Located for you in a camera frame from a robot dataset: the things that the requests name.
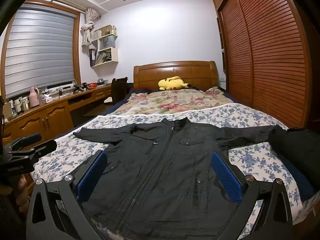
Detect row of binders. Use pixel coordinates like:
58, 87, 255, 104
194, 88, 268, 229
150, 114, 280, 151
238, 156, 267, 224
89, 48, 98, 66

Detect wooden desk with cabinets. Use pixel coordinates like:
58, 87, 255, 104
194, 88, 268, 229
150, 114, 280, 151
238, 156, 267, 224
0, 84, 112, 155

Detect black clothes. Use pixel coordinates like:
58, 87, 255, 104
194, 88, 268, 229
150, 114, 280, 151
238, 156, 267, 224
269, 127, 320, 180

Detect wooden window frame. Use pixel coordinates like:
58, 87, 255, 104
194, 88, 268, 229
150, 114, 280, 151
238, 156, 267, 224
0, 0, 82, 100

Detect blue floral bedspread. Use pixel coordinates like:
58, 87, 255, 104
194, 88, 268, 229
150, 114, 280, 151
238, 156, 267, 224
32, 104, 320, 235

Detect black jacket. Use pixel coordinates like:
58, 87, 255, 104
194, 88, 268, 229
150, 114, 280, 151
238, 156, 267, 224
73, 117, 289, 240

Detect person's left hand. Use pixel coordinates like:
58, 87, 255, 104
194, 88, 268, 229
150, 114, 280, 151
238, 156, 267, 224
10, 174, 32, 214

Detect pink kettle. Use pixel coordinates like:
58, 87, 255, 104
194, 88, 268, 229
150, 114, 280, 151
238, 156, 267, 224
29, 87, 40, 108

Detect wooden bed headboard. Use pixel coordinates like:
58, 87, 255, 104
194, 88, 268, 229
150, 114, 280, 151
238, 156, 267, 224
133, 61, 219, 92

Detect cluster of white bottles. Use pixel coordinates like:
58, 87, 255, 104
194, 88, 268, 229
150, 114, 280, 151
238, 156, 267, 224
2, 97, 30, 120

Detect grey window blind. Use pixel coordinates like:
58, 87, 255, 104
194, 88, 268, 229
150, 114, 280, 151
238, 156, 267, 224
5, 6, 77, 98

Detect yellow plush toy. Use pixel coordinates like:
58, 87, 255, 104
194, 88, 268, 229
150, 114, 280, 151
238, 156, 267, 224
158, 76, 189, 91

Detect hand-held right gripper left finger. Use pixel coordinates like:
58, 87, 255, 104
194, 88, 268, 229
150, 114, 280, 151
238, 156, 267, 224
26, 150, 108, 240

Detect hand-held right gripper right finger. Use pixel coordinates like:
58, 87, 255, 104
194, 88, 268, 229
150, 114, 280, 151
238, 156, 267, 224
211, 151, 293, 240

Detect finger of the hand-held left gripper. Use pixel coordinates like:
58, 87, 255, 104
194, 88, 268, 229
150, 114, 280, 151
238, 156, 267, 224
9, 133, 42, 151
7, 139, 58, 165

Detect tied beige curtain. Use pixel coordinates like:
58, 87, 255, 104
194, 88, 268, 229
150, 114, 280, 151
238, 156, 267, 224
80, 8, 100, 47

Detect dark wooden chair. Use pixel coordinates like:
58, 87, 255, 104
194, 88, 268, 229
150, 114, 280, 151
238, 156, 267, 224
104, 77, 129, 105

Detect wooden louvred wardrobe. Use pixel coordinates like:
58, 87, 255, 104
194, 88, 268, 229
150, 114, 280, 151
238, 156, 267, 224
212, 0, 320, 130

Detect white wall shelf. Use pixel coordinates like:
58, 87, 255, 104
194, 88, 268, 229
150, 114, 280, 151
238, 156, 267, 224
89, 24, 119, 67

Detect narrow wooden side shelf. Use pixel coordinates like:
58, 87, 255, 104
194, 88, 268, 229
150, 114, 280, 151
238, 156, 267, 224
216, 17, 227, 80

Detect pink floral quilt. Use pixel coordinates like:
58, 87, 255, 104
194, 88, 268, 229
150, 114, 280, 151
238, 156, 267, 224
106, 86, 238, 117

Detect white paper bag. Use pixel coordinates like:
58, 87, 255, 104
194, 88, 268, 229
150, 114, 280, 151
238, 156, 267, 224
98, 35, 116, 51

